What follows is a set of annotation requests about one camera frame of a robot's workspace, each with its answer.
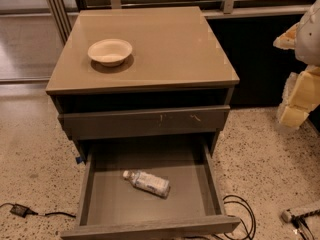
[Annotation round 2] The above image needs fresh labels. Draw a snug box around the clear plastic bottle blue label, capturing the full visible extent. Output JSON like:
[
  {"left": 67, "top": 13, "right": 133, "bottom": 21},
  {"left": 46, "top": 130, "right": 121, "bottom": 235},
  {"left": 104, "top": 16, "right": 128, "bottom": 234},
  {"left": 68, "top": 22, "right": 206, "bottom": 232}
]
[{"left": 123, "top": 170, "right": 170, "bottom": 198}]

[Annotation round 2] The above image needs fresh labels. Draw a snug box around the open grey middle drawer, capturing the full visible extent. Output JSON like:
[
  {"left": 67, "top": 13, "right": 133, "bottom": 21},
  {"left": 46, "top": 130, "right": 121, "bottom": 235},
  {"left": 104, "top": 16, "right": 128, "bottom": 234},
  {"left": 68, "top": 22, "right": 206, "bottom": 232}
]
[{"left": 61, "top": 134, "right": 240, "bottom": 240}]

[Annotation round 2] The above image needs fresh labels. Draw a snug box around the black looped floor cable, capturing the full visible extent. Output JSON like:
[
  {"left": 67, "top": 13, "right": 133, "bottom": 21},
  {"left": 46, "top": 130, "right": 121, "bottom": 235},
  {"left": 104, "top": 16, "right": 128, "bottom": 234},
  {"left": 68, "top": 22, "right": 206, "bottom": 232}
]
[{"left": 184, "top": 194, "right": 257, "bottom": 240}]

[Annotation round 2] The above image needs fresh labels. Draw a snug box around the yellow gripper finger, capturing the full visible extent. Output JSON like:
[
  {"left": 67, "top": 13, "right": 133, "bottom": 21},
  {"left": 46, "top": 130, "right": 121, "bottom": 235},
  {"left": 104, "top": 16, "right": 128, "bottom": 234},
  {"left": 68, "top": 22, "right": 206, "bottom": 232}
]
[
  {"left": 273, "top": 24, "right": 298, "bottom": 50},
  {"left": 277, "top": 65, "right": 320, "bottom": 129}
]

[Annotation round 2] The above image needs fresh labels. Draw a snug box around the white braided plug cable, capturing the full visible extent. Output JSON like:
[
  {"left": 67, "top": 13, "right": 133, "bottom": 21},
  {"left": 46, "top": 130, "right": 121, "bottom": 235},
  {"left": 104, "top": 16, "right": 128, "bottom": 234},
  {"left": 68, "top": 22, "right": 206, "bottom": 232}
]
[{"left": 280, "top": 199, "right": 320, "bottom": 240}]

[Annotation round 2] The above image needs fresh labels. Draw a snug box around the blue tape piece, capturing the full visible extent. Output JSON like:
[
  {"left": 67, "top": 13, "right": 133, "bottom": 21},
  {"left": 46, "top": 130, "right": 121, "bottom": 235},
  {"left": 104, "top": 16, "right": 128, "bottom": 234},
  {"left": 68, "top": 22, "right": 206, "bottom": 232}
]
[{"left": 75, "top": 156, "right": 83, "bottom": 164}]

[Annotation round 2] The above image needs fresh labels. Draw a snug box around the grey drawer cabinet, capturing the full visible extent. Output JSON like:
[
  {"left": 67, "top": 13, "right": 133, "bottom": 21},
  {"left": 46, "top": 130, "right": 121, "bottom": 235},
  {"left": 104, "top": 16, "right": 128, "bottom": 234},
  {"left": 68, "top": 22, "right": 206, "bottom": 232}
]
[{"left": 46, "top": 7, "right": 239, "bottom": 157}]

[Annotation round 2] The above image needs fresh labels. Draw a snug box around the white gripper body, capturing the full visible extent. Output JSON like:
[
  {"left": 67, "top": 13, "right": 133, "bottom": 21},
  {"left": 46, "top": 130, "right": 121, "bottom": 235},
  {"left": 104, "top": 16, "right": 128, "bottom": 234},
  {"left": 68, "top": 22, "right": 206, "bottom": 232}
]
[{"left": 295, "top": 0, "right": 320, "bottom": 66}]

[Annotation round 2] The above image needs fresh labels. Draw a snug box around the black power adapter with cable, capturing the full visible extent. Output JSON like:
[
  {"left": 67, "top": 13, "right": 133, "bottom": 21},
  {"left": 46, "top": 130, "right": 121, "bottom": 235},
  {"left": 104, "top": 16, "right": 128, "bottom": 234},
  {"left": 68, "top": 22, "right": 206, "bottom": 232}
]
[{"left": 0, "top": 203, "right": 75, "bottom": 218}]

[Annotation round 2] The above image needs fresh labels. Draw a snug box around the white paper bowl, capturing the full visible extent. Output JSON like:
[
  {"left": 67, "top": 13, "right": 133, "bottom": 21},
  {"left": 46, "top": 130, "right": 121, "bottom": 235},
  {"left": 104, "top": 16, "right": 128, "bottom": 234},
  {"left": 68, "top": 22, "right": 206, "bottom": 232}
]
[{"left": 87, "top": 39, "right": 133, "bottom": 67}]

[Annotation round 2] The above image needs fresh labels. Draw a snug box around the closed grey top drawer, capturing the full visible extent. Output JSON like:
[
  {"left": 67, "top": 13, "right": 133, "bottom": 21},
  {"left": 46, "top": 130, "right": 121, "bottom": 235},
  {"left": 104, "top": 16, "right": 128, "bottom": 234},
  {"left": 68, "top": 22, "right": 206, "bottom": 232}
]
[{"left": 58, "top": 106, "right": 230, "bottom": 140}]

